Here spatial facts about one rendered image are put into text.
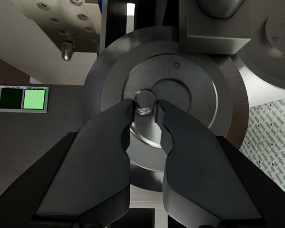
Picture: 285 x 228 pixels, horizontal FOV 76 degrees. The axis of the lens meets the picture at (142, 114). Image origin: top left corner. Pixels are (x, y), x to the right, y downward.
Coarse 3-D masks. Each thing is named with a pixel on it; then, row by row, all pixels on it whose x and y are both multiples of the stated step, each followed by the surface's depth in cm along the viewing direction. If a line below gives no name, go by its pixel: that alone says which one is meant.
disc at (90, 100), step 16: (144, 32) 17; (160, 32) 17; (176, 32) 17; (112, 48) 16; (128, 48) 16; (96, 64) 16; (112, 64) 16; (224, 64) 17; (96, 80) 16; (240, 80) 16; (96, 96) 16; (240, 96) 16; (96, 112) 16; (240, 112) 16; (240, 128) 16; (240, 144) 16; (144, 176) 15; (160, 176) 15
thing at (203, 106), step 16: (144, 64) 14; (160, 64) 14; (176, 64) 14; (192, 64) 14; (128, 80) 14; (144, 80) 14; (160, 80) 14; (176, 80) 14; (192, 80) 14; (208, 80) 14; (128, 96) 14; (160, 96) 14; (176, 96) 14; (192, 96) 14; (208, 96) 14; (192, 112) 14; (208, 112) 14; (144, 128) 14
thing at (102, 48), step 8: (104, 0) 18; (112, 0) 21; (120, 0) 30; (104, 8) 18; (112, 8) 22; (120, 8) 30; (104, 16) 18; (112, 16) 22; (120, 16) 30; (104, 24) 18; (112, 24) 22; (120, 24) 31; (104, 32) 18; (112, 32) 22; (120, 32) 31; (104, 40) 18; (112, 40) 22; (104, 48) 18
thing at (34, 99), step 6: (30, 90) 49; (36, 90) 49; (42, 90) 49; (30, 96) 48; (36, 96) 48; (42, 96) 48; (24, 102) 48; (30, 102) 48; (36, 102) 48; (42, 102) 48; (30, 108) 48; (36, 108) 48; (42, 108) 48
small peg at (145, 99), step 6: (144, 90) 11; (150, 90) 11; (138, 96) 11; (144, 96) 11; (150, 96) 11; (156, 96) 11; (138, 102) 11; (144, 102) 11; (150, 102) 11; (156, 102) 11; (138, 108) 11; (144, 108) 11; (150, 108) 11; (144, 114) 13
